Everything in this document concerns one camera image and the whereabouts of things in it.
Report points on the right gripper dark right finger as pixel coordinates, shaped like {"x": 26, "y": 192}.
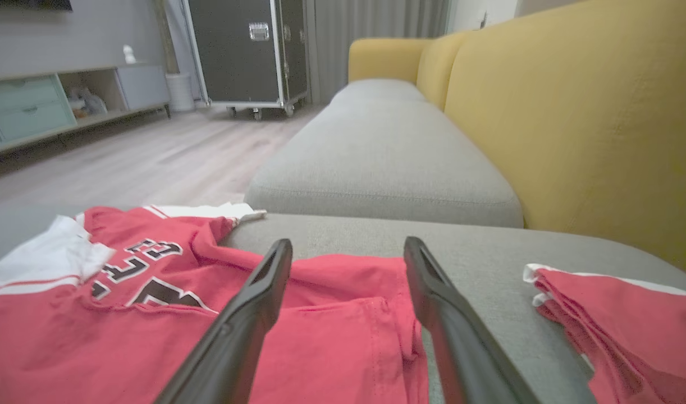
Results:
{"x": 461, "y": 348}

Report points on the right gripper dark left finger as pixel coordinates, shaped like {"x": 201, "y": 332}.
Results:
{"x": 236, "y": 336}

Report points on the red basketball jersey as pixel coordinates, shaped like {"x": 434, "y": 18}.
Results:
{"x": 332, "y": 336}

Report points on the red shorts with white stripe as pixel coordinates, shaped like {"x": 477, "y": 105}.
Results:
{"x": 629, "y": 336}

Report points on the grey sofa seat cushion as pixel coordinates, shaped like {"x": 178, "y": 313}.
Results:
{"x": 376, "y": 90}
{"x": 489, "y": 252}
{"x": 376, "y": 168}

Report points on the white waste bin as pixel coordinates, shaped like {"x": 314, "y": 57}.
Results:
{"x": 180, "y": 92}

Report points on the large yellow sofa back cushion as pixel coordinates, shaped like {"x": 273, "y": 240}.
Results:
{"x": 590, "y": 112}

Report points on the clutter on cabinet shelf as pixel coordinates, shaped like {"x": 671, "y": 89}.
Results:
{"x": 87, "y": 102}

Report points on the small yellow sofa back cushion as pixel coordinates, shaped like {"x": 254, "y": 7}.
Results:
{"x": 438, "y": 67}

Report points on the black flight case on wheels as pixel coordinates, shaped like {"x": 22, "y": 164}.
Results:
{"x": 236, "y": 50}

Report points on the yellow sofa armrest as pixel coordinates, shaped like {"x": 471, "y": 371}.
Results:
{"x": 382, "y": 59}

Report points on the small white figurine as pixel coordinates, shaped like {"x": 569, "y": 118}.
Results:
{"x": 129, "y": 54}

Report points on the low grey tv cabinet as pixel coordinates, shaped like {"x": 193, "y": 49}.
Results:
{"x": 28, "y": 106}

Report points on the grey curtain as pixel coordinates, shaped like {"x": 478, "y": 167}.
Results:
{"x": 371, "y": 39}

